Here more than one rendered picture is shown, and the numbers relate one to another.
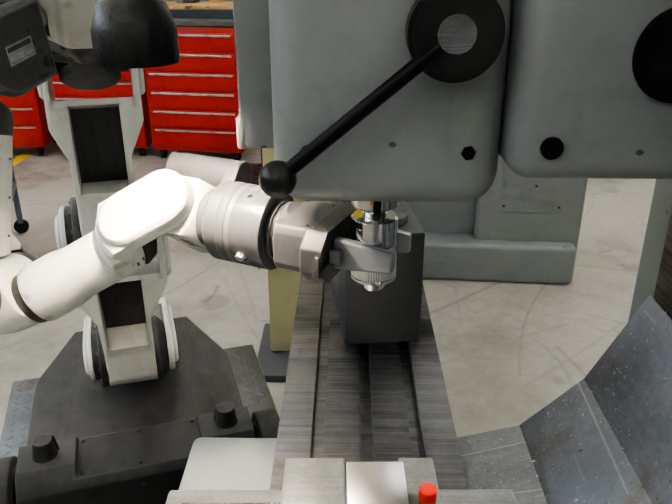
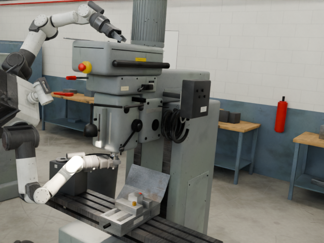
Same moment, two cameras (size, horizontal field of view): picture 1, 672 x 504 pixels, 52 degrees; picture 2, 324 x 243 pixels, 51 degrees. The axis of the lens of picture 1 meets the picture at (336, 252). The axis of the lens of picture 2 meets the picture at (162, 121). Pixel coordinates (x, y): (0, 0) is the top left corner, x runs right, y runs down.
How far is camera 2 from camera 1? 1.54 m
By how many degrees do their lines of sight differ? 55
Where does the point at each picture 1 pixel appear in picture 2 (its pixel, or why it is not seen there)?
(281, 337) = not seen: outside the picture
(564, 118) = (146, 134)
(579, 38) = (147, 124)
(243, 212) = (94, 160)
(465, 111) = (136, 135)
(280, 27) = (118, 127)
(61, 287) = (58, 187)
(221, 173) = (81, 155)
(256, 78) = (103, 135)
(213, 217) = (88, 162)
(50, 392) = not seen: outside the picture
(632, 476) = (146, 192)
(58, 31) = not seen: hidden behind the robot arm
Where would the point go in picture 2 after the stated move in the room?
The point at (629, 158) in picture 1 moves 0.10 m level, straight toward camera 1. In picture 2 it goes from (152, 138) to (160, 142)
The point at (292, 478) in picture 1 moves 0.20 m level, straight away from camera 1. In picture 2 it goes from (120, 201) to (91, 193)
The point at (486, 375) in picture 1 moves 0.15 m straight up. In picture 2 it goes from (27, 230) to (27, 217)
